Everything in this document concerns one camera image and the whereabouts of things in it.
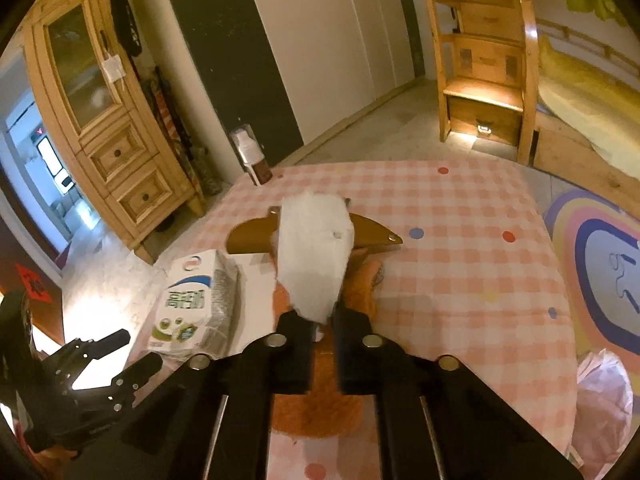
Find orange snack wrapper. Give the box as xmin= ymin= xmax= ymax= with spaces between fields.
xmin=271 ymin=249 xmax=384 ymax=439

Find white milk carton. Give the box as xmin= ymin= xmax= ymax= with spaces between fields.
xmin=146 ymin=249 xmax=239 ymax=359

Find white tissue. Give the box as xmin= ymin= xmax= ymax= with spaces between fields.
xmin=277 ymin=191 xmax=352 ymax=325

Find pink lined trash bin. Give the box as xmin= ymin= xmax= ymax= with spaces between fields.
xmin=570 ymin=349 xmax=634 ymax=479

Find pink checkered cushion table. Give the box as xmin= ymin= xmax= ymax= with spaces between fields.
xmin=158 ymin=157 xmax=576 ymax=451

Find rainbow oval rug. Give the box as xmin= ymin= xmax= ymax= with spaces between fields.
xmin=541 ymin=186 xmax=640 ymax=361

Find spray bottle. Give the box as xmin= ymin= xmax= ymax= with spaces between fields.
xmin=230 ymin=125 xmax=272 ymax=186

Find wooden cabinet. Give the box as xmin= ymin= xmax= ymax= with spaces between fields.
xmin=21 ymin=0 xmax=204 ymax=263

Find wooden bunk bed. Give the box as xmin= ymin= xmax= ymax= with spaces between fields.
xmin=533 ymin=0 xmax=639 ymax=204

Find yellow blanket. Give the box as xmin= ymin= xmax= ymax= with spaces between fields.
xmin=538 ymin=35 xmax=639 ymax=179

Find white wardrobe with holes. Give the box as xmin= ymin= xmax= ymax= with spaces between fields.
xmin=169 ymin=0 xmax=424 ymax=165

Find wooden stair drawers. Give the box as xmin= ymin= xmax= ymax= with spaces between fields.
xmin=425 ymin=0 xmax=539 ymax=166

